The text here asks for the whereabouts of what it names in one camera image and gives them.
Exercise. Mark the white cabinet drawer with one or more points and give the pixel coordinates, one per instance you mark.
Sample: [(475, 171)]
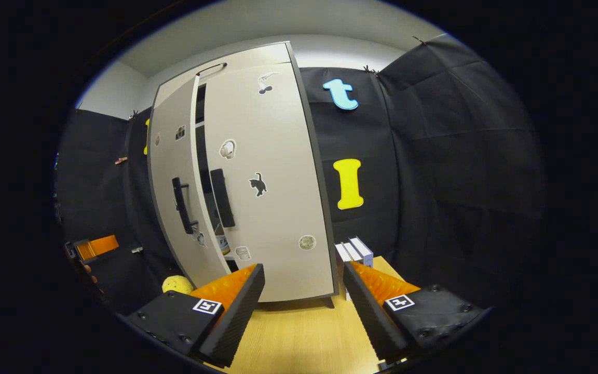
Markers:
[(257, 54)]

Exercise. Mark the black backdrop cloth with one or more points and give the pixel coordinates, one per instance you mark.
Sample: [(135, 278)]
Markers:
[(434, 182)]

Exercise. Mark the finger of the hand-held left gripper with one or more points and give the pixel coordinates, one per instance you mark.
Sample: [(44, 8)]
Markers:
[(99, 245)]

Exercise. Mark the yellow plush toy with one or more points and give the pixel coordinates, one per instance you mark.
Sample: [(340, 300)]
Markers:
[(177, 284)]

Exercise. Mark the cream spine book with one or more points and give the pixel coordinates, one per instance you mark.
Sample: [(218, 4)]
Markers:
[(352, 250)]

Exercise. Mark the white phone sticker cabinet door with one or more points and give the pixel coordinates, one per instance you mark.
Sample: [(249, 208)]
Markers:
[(166, 156)]

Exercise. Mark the white shoe cabinet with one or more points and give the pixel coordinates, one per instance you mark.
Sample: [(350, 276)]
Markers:
[(257, 54)]

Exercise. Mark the white cat sticker cabinet door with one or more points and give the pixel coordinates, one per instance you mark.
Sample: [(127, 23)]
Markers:
[(278, 208)]

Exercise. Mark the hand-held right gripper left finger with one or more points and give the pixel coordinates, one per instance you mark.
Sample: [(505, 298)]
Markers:
[(231, 317)]

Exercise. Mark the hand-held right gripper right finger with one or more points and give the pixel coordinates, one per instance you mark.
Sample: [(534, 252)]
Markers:
[(369, 317)]

